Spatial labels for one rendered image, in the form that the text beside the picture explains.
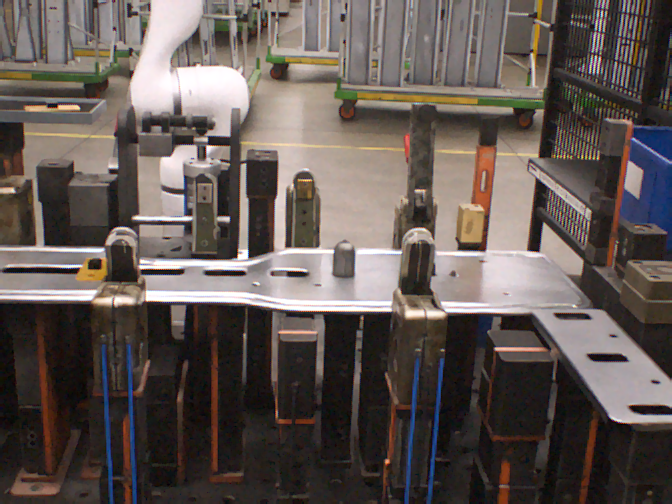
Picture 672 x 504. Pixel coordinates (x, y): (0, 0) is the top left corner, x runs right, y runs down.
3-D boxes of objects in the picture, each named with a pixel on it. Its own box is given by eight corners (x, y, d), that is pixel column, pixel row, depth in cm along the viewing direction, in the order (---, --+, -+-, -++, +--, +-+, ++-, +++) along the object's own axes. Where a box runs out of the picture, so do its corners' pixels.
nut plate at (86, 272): (104, 280, 116) (104, 272, 115) (75, 280, 115) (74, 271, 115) (114, 259, 124) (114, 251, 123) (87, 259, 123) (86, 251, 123)
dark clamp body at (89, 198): (63, 417, 141) (49, 187, 129) (79, 379, 153) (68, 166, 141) (131, 417, 142) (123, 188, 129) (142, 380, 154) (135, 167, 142)
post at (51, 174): (50, 398, 146) (34, 163, 133) (57, 384, 151) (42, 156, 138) (81, 398, 146) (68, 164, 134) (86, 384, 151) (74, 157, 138)
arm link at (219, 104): (157, 178, 182) (149, 63, 172) (246, 172, 186) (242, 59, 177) (163, 197, 171) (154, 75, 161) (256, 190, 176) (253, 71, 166)
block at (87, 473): (78, 480, 124) (67, 290, 115) (95, 432, 136) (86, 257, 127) (117, 480, 125) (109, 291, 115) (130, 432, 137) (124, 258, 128)
